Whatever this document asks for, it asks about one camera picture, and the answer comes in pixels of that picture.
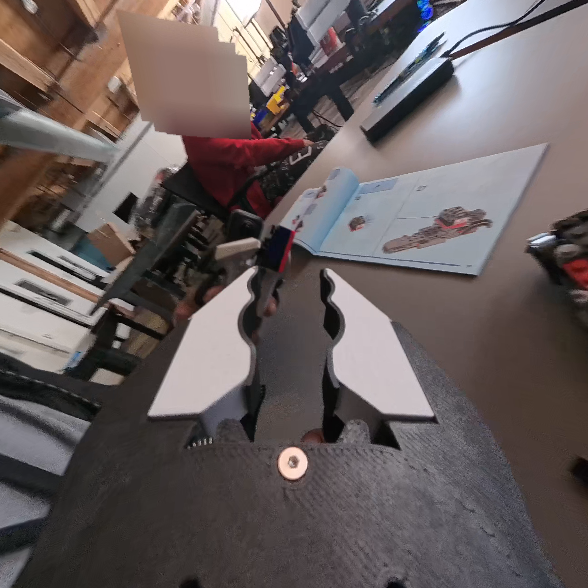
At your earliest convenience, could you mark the brown strap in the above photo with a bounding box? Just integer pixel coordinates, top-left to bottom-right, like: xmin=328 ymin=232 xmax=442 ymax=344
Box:
xmin=452 ymin=16 xmax=588 ymax=60

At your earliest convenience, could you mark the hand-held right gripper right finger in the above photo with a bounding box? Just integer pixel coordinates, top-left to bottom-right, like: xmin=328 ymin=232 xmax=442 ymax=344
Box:
xmin=319 ymin=269 xmax=435 ymax=444

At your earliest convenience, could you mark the blue snack wrapper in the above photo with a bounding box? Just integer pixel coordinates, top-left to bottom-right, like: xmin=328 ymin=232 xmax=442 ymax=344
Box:
xmin=372 ymin=31 xmax=447 ymax=106

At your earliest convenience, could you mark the red black toy brick assembly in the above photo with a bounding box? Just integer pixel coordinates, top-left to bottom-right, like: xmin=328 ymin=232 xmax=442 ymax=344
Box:
xmin=263 ymin=225 xmax=296 ymax=275

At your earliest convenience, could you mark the black monitor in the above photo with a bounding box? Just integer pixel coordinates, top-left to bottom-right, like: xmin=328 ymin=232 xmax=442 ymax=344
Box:
xmin=113 ymin=192 xmax=139 ymax=223

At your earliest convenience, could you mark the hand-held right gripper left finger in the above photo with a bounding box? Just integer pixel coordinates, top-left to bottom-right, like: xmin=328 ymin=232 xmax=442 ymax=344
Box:
xmin=147 ymin=266 xmax=266 ymax=443

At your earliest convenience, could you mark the toy brick instruction booklet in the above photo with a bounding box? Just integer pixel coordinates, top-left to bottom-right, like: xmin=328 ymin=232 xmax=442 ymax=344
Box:
xmin=285 ymin=143 xmax=549 ymax=276

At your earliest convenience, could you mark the grey toy brick car model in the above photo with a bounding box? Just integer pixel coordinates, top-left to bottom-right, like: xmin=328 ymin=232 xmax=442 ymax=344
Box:
xmin=526 ymin=210 xmax=588 ymax=315

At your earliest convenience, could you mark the silver ventilation duct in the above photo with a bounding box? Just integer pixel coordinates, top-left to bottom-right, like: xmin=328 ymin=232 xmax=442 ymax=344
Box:
xmin=0 ymin=89 xmax=118 ymax=164

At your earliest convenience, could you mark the grey desk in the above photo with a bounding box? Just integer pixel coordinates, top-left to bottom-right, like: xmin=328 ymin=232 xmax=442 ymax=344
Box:
xmin=138 ymin=0 xmax=588 ymax=588

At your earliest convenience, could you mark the black cable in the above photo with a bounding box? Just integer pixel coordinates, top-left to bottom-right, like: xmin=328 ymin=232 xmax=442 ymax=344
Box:
xmin=446 ymin=0 xmax=549 ymax=56

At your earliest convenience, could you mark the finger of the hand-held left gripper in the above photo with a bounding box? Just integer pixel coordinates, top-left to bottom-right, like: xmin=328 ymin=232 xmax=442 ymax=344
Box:
xmin=215 ymin=238 xmax=262 ymax=264
xmin=255 ymin=271 xmax=283 ymax=318

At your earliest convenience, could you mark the black case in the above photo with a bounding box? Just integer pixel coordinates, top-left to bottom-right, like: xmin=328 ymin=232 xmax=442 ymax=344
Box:
xmin=360 ymin=57 xmax=455 ymax=143

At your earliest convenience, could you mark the person's left hand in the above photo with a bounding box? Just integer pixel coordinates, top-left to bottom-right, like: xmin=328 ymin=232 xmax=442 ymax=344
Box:
xmin=174 ymin=284 xmax=222 ymax=326

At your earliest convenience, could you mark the cardboard box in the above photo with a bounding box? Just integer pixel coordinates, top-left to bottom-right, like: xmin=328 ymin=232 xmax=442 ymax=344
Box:
xmin=87 ymin=224 xmax=135 ymax=267

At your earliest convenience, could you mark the grey metal table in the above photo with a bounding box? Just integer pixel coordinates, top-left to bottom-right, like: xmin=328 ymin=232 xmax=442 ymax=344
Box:
xmin=94 ymin=202 xmax=203 ymax=313

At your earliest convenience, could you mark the person's black jacket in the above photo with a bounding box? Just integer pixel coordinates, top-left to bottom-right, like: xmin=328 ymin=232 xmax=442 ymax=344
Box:
xmin=0 ymin=354 xmax=103 ymax=421

